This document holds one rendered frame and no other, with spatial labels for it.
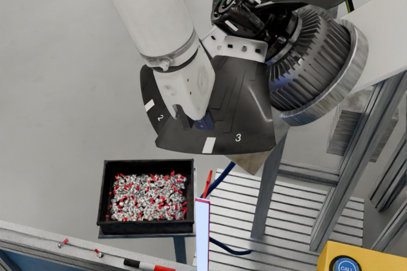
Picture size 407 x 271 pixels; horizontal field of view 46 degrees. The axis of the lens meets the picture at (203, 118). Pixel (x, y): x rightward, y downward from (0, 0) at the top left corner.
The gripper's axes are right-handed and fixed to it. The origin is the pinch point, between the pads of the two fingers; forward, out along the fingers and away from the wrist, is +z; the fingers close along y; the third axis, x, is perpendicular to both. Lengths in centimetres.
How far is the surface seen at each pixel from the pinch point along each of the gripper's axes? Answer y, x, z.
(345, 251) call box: -10.4, -21.6, 23.6
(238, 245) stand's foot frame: 26, 27, 113
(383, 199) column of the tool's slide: 58, -25, 128
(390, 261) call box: -10.3, -28.8, 25.8
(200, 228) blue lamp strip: -13.1, 1.6, 13.9
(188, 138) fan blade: -0.5, 4.3, 5.2
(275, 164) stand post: 31, 4, 61
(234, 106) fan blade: 6.9, -2.7, 5.2
